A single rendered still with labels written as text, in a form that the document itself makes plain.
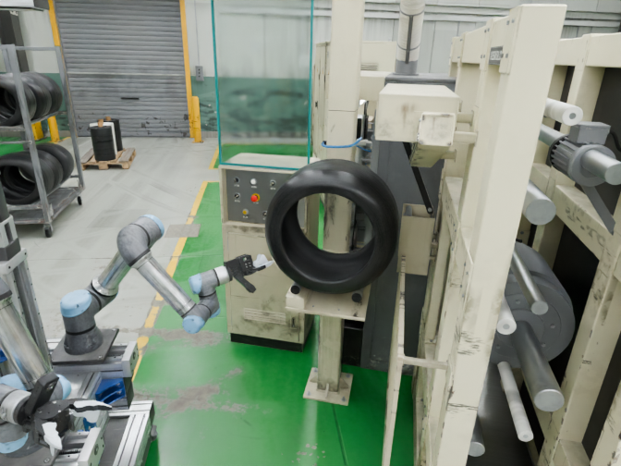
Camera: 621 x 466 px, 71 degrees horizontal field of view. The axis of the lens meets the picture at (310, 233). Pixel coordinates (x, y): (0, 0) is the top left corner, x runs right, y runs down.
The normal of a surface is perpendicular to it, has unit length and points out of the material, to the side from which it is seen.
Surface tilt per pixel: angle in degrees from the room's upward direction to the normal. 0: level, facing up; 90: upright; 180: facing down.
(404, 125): 90
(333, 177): 42
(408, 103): 90
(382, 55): 90
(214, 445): 0
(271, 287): 91
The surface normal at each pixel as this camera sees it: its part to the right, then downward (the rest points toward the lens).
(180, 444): 0.03, -0.93
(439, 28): 0.11, 0.38
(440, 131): -0.19, 0.06
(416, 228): -0.21, 0.37
